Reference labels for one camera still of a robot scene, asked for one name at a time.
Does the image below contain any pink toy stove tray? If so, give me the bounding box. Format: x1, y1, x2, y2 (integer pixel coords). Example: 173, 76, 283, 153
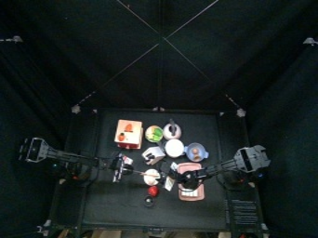
176, 161, 205, 203

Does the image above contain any thin diagonal brace wire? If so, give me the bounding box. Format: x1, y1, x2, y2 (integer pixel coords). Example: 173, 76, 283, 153
114, 0, 241, 110
77, 0, 220, 106

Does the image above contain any white toy knife holder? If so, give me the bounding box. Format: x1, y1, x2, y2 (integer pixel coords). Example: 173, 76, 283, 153
141, 146, 166, 166

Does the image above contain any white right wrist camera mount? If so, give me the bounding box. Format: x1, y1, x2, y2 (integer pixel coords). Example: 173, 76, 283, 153
164, 176, 177, 192

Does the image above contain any white red toy slice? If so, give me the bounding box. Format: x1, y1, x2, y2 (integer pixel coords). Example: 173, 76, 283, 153
120, 153, 133, 165

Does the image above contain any white round plate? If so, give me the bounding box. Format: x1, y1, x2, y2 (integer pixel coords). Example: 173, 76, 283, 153
141, 168, 162, 187

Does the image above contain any red toy tomato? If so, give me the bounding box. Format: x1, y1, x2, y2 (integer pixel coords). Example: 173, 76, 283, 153
146, 185, 160, 198

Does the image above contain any small black round cup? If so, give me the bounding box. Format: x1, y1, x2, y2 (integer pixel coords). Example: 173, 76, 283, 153
142, 195, 156, 208

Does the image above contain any blue toy bowl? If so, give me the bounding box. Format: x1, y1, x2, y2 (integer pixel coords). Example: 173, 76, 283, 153
184, 141, 210, 163

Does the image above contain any orange cardboard box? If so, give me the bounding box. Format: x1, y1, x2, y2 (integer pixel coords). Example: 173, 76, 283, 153
113, 119, 144, 151

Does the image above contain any bowl with green vegetables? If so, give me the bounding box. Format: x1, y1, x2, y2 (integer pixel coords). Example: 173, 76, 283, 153
144, 125, 165, 144

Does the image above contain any wooden handled toy cleaver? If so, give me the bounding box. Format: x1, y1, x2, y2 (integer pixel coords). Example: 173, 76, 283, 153
132, 170, 162, 179

